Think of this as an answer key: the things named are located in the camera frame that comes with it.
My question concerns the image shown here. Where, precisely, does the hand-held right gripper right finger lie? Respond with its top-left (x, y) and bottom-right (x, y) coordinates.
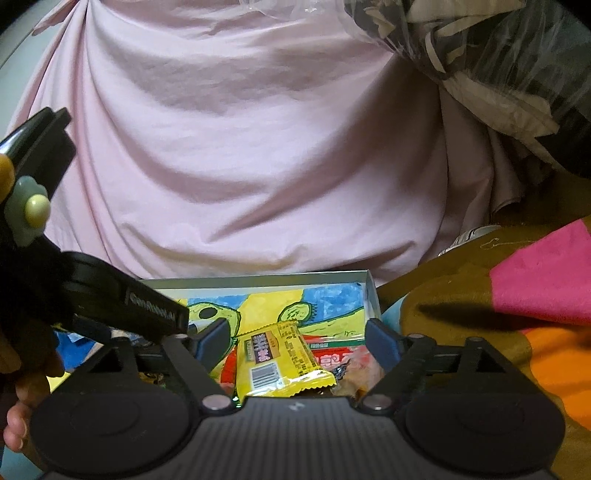
top-left (358, 318), bottom-right (539, 412)

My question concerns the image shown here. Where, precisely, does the grey cardboard tray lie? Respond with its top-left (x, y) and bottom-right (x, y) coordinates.
top-left (51, 270), bottom-right (382, 370)

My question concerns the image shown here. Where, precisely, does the pale flower charm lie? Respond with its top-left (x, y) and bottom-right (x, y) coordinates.
top-left (6, 176), bottom-right (51, 243)

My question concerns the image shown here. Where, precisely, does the clear plastic bag of clothes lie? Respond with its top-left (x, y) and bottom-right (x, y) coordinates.
top-left (342, 0), bottom-right (591, 178)

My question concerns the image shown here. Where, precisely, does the colourful striped bed sheet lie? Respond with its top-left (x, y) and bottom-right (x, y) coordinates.
top-left (376, 217), bottom-right (591, 480)

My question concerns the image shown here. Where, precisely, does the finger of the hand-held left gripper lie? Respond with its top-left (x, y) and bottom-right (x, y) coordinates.
top-left (71, 316), bottom-right (114, 345)

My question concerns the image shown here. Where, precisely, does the cartoon drawing paper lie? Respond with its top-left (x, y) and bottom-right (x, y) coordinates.
top-left (51, 282), bottom-right (370, 370)

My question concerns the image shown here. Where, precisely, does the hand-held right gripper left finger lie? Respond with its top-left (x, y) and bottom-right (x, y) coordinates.
top-left (58, 318), bottom-right (232, 412)

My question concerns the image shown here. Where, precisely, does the person's left hand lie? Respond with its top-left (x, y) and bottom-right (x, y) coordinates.
top-left (0, 318), bottom-right (65, 455)

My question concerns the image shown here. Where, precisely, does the yellow snack packet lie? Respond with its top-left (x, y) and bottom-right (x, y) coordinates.
top-left (235, 322), bottom-right (337, 400)

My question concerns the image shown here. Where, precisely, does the pink cloth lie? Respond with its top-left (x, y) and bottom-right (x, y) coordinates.
top-left (9, 0), bottom-right (522, 288)

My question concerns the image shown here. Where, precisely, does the red spicy strip packet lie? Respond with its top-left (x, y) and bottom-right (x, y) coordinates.
top-left (308, 339), bottom-right (386, 398)

